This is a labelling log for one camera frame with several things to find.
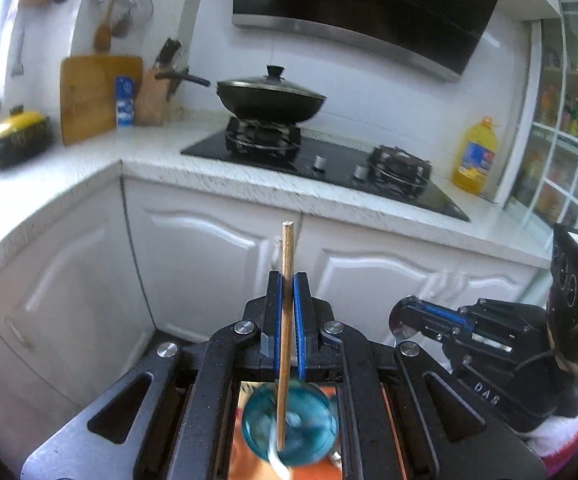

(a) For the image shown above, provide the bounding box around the glass wok lid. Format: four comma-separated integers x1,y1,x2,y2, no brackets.
217,64,326,98

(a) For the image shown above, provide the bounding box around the yellow and black pot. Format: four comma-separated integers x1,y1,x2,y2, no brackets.
0,105,52,163

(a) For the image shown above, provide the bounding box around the hanging wooden spatula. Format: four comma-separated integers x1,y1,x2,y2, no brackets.
93,0,126,53

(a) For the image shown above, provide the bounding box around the white cup with teal rim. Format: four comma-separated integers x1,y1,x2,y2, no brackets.
241,380,340,466

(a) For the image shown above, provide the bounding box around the wooden knife block with knives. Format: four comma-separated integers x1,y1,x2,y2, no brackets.
134,37,190,127

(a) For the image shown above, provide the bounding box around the wooden cutting board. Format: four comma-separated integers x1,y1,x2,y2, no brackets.
59,55,144,147

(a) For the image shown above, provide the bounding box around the white framed glass door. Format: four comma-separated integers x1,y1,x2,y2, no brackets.
504,0,578,241

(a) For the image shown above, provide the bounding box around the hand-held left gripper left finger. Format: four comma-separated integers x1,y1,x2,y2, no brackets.
22,270,285,480

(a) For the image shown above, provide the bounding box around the yellow cooking oil bottle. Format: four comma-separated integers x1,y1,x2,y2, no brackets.
451,116,498,196

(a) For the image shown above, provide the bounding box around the light wooden chopstick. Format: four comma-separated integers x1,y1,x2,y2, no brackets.
275,221,296,453

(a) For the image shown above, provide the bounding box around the black glass gas stove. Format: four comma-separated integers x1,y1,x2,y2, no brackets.
180,117,471,222

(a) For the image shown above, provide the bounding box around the black wok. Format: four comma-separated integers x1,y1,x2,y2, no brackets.
155,72,327,125

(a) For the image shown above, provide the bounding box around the black range hood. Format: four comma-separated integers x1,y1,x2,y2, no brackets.
231,0,512,83

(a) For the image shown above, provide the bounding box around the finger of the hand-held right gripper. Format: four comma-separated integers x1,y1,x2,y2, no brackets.
388,296,474,346

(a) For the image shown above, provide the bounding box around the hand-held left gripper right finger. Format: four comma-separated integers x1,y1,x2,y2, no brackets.
291,271,547,480

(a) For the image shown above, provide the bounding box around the rose printed orange mat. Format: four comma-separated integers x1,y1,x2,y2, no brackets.
229,380,410,480

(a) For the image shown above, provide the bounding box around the person's right forearm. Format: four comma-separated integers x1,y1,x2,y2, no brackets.
524,375,578,476

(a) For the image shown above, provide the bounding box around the white cabinet door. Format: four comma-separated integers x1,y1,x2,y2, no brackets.
122,177,305,346
439,255,542,311
296,215,452,346
0,182,157,411
0,300,80,441

